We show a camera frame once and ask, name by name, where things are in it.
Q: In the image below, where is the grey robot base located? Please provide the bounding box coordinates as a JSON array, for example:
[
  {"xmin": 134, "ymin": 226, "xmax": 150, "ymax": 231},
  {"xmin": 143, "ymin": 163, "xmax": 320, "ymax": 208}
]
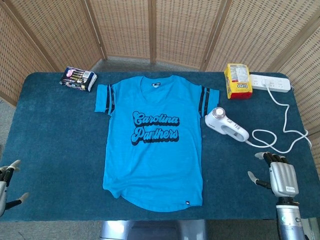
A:
[{"xmin": 99, "ymin": 219, "xmax": 208, "ymax": 240}]

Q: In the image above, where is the teal table mat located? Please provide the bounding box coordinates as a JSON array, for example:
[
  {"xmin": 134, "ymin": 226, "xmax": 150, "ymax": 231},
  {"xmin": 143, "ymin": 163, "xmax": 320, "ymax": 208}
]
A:
[{"xmin": 0, "ymin": 71, "xmax": 320, "ymax": 222}]

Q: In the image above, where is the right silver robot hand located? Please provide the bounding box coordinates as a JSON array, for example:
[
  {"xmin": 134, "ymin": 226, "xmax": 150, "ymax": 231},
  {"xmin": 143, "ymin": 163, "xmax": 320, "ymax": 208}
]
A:
[{"xmin": 247, "ymin": 151, "xmax": 300, "ymax": 198}]

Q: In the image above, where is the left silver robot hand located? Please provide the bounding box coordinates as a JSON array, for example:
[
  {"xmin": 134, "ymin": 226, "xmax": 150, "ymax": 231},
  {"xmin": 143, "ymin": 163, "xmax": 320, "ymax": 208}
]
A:
[{"xmin": 0, "ymin": 159, "xmax": 30, "ymax": 217}]

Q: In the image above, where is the dark printed pad package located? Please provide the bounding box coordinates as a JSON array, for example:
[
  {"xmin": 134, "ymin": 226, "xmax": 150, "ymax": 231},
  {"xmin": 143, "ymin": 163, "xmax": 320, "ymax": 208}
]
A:
[{"xmin": 59, "ymin": 66, "xmax": 98, "ymax": 93}]

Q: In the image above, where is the white handheld garment steamer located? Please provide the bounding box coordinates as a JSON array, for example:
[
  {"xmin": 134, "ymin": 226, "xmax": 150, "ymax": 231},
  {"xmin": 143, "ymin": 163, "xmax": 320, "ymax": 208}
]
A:
[{"xmin": 204, "ymin": 106, "xmax": 250, "ymax": 143}]

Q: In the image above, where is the wicker folding screen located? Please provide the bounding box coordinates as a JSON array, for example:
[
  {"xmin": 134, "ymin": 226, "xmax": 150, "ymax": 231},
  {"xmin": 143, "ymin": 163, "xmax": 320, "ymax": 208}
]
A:
[{"xmin": 0, "ymin": 0, "xmax": 320, "ymax": 173}]

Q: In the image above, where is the white power strip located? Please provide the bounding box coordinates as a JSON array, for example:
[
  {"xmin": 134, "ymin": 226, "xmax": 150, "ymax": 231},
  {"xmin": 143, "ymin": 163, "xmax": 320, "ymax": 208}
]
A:
[{"xmin": 249, "ymin": 74, "xmax": 292, "ymax": 94}]

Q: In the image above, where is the yellow red snack bag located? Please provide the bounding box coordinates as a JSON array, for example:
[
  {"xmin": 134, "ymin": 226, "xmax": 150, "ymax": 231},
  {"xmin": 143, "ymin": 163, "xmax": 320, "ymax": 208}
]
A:
[{"xmin": 223, "ymin": 63, "xmax": 253, "ymax": 100}]

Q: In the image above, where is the blue Carolina Panthers t-shirt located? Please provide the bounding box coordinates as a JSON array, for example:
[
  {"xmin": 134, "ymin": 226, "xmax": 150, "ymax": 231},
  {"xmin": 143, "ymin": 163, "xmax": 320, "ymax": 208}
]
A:
[{"xmin": 94, "ymin": 74, "xmax": 221, "ymax": 213}]

